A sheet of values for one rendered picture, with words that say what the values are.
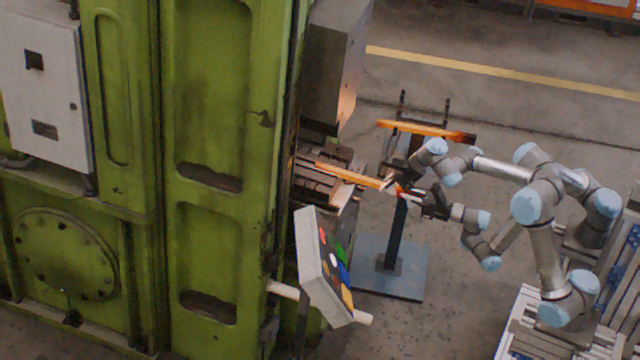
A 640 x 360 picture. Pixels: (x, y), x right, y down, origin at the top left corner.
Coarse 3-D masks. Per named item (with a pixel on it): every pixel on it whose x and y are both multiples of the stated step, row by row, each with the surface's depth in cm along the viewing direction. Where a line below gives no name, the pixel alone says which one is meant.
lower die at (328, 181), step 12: (300, 156) 349; (312, 156) 351; (300, 168) 345; (312, 168) 344; (300, 180) 341; (312, 180) 341; (324, 180) 341; (336, 180) 342; (300, 192) 341; (312, 192) 339; (324, 192) 337
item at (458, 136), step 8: (384, 120) 367; (392, 120) 367; (392, 128) 366; (400, 128) 366; (408, 128) 365; (416, 128) 365; (424, 128) 366; (432, 128) 366; (440, 136) 365; (448, 136) 364; (456, 136) 363; (464, 136) 364; (472, 136) 363; (472, 144) 365
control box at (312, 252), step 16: (304, 208) 300; (304, 224) 294; (320, 224) 298; (304, 240) 289; (320, 240) 289; (336, 240) 311; (304, 256) 284; (320, 256) 282; (336, 256) 302; (304, 272) 279; (320, 272) 276; (336, 272) 294; (304, 288) 278; (320, 288) 279; (336, 288) 286; (320, 304) 284; (336, 304) 285; (336, 320) 291; (352, 320) 292
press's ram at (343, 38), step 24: (336, 0) 296; (360, 0) 298; (312, 24) 283; (336, 24) 284; (360, 24) 295; (312, 48) 290; (336, 48) 286; (360, 48) 307; (312, 72) 296; (336, 72) 292; (360, 72) 321; (312, 96) 302; (336, 96) 299; (336, 120) 306
